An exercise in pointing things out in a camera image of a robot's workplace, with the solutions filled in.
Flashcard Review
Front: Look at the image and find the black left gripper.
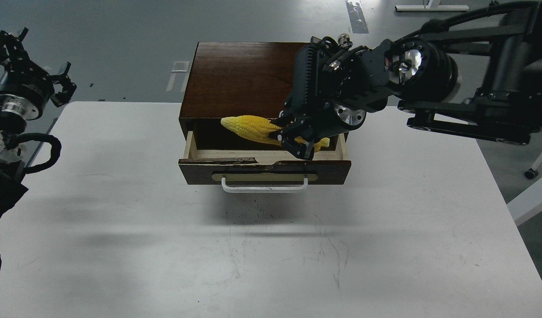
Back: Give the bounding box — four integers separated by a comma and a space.
0, 27, 77, 109

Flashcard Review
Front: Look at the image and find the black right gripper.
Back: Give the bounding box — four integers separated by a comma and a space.
271, 37, 404, 160

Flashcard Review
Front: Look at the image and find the wooden drawer with white handle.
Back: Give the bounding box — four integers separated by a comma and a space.
178, 132, 351, 193

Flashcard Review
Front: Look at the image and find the yellow corn cob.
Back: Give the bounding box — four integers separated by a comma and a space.
221, 115, 331, 150

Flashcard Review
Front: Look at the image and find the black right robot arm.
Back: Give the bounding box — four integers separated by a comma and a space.
269, 1, 542, 160

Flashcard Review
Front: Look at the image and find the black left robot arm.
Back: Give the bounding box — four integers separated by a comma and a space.
0, 27, 77, 220

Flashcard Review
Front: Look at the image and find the dark wooden drawer cabinet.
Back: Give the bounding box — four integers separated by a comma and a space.
178, 42, 352, 151

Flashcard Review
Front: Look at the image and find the grey floor tape strip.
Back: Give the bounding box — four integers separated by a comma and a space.
345, 0, 369, 34

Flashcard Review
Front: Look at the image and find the white desk leg base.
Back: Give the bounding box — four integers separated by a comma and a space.
395, 0, 470, 12

